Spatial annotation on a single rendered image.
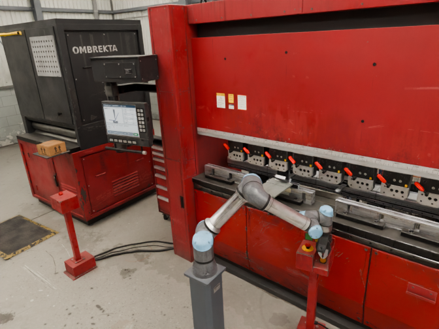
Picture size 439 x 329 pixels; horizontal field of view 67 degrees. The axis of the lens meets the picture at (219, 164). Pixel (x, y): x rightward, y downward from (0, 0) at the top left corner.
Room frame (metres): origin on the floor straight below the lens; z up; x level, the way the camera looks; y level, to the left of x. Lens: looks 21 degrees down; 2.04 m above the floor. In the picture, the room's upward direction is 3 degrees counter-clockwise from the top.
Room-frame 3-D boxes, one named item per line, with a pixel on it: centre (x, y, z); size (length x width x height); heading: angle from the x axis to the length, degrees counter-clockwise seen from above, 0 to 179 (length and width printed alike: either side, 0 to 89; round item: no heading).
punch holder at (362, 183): (1.96, -0.92, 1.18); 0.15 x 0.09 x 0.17; 49
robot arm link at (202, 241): (1.61, 0.11, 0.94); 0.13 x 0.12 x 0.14; 177
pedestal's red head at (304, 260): (1.75, -0.58, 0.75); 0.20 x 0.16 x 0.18; 60
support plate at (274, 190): (2.23, -0.39, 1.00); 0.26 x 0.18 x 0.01; 139
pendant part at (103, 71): (2.84, 0.74, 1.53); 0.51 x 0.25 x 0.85; 63
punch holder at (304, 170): (2.22, -0.62, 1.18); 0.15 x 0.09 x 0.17; 49
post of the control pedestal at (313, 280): (1.75, -0.58, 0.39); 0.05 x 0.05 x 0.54; 60
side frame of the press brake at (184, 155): (3.11, 0.14, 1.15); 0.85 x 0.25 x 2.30; 139
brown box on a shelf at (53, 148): (3.39, 1.78, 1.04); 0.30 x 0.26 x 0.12; 53
